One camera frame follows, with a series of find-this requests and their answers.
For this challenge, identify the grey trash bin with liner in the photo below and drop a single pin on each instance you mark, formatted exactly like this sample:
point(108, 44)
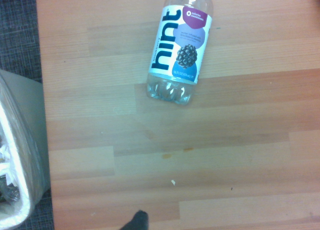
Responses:
point(20, 144)

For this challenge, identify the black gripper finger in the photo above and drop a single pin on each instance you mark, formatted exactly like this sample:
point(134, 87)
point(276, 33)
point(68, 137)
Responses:
point(139, 221)

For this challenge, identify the clear plastic hint water bottle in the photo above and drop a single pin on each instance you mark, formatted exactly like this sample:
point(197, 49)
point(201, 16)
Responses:
point(179, 47)

